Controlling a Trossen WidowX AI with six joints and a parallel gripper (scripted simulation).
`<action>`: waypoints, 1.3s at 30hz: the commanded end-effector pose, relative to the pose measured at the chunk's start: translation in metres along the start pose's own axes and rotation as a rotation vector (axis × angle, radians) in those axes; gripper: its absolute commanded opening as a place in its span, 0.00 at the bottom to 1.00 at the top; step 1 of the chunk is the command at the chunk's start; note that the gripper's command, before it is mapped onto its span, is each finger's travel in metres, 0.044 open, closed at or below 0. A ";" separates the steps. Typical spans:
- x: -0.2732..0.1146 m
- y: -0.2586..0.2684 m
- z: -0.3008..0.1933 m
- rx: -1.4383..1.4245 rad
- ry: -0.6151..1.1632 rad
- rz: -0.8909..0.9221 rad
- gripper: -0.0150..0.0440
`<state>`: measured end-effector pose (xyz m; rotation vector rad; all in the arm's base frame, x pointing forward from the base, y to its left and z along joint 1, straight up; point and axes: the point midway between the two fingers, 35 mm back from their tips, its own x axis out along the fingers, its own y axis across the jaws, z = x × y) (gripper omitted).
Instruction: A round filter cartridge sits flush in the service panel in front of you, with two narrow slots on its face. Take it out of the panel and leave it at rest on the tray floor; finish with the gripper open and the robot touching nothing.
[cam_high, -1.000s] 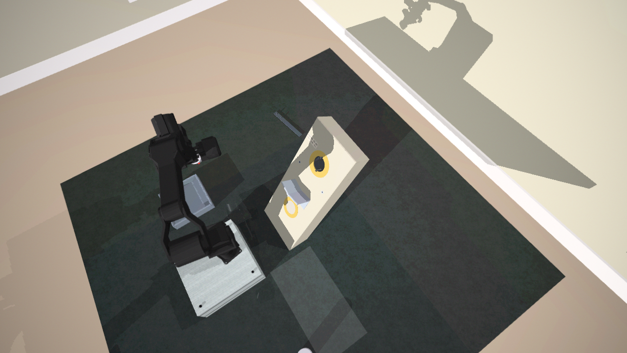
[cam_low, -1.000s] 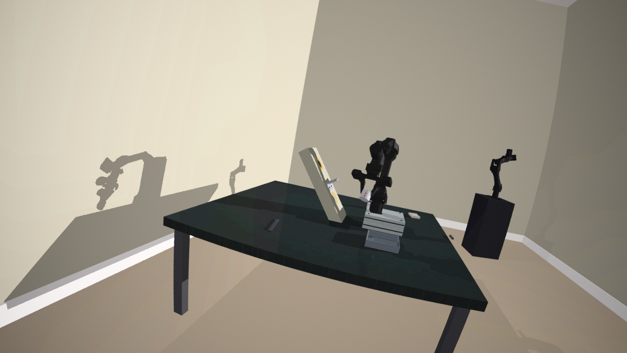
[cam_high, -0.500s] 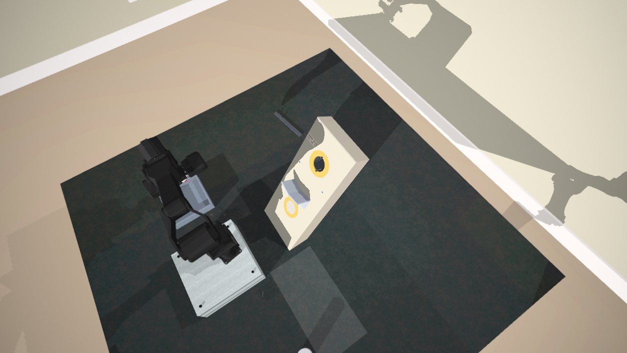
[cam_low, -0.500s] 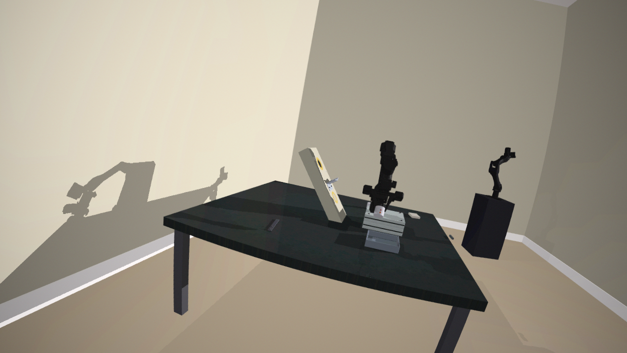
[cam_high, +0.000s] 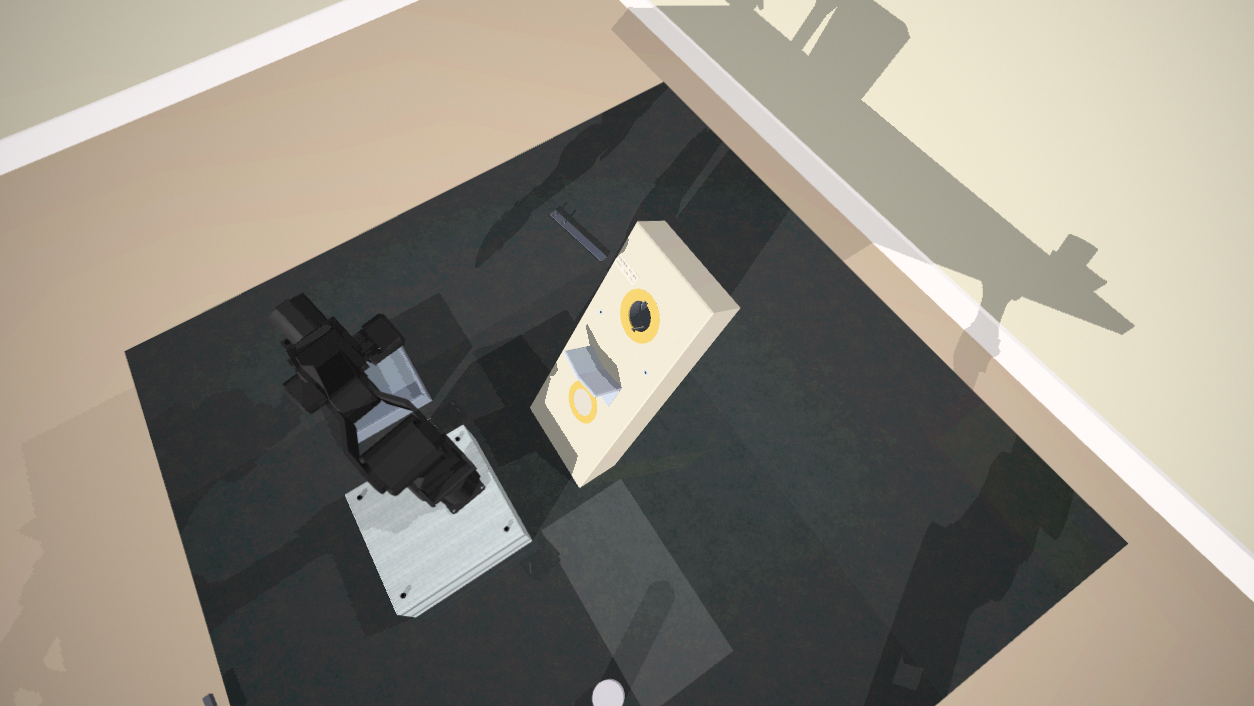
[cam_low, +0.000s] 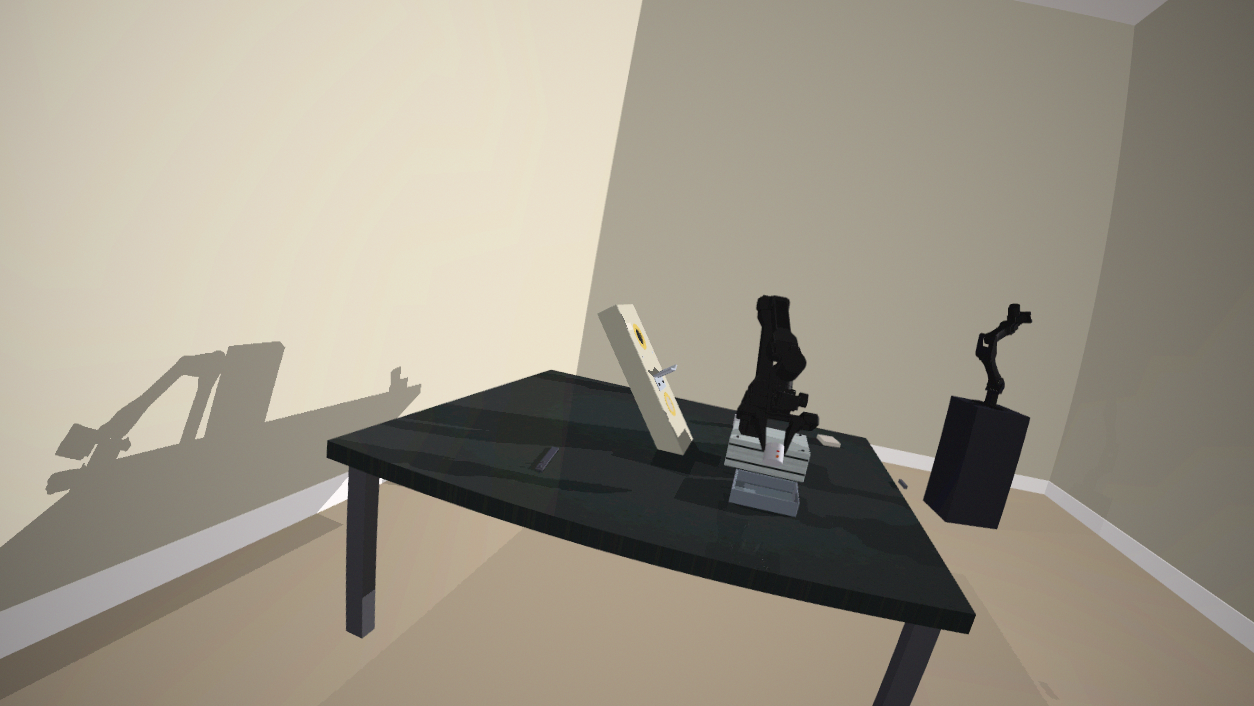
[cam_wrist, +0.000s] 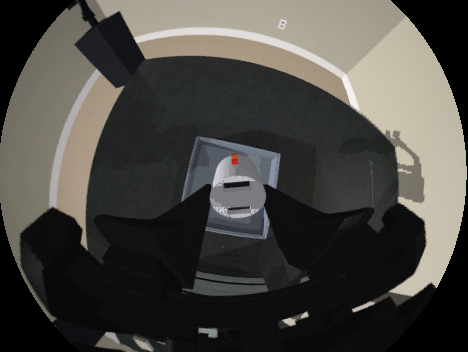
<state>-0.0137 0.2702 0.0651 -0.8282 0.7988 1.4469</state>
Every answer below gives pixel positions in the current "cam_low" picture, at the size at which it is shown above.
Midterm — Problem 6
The cream rectangular panel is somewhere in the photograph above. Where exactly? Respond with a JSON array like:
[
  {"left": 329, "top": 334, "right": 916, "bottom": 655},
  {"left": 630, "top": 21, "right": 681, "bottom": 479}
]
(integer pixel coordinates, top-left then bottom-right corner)
[{"left": 597, "top": 303, "right": 692, "bottom": 455}]

